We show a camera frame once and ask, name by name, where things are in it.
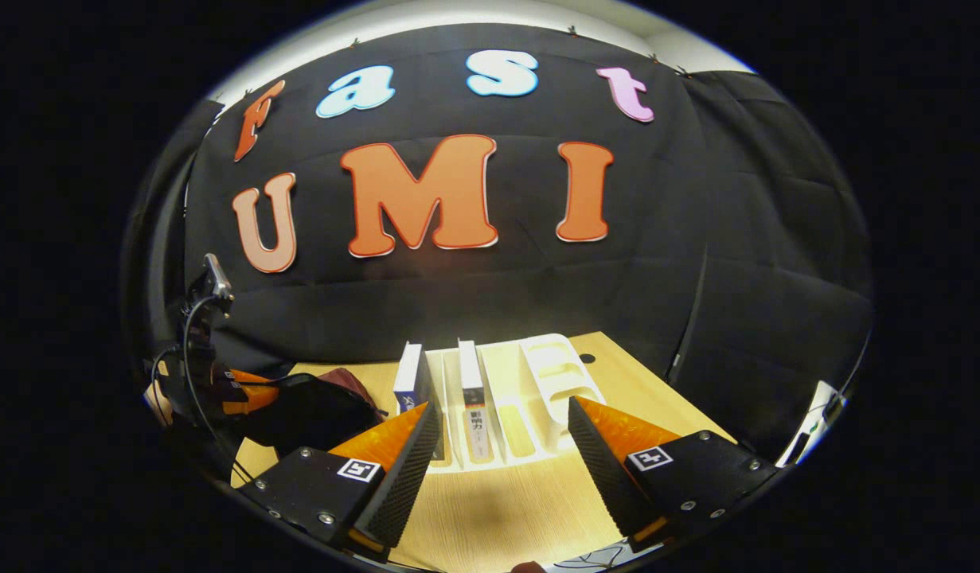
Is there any white side desk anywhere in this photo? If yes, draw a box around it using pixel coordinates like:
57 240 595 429
775 380 847 468

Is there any black backdrop cloth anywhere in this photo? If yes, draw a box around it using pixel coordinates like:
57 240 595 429
183 22 709 379

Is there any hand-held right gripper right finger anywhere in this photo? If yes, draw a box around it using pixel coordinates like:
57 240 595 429
567 396 781 547

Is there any plain black side cloth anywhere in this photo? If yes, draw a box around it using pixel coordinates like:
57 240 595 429
665 70 874 462
122 99 224 359

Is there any white bookshelf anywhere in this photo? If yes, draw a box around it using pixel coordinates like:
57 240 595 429
394 333 610 475

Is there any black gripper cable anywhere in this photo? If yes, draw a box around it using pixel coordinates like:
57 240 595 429
149 294 256 482

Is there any portrait cover book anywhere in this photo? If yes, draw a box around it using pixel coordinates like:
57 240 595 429
457 339 495 465

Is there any blue cover book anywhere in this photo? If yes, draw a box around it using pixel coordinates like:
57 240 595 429
393 341 447 464

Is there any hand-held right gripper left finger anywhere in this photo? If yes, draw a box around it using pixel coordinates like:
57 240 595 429
239 400 444 552

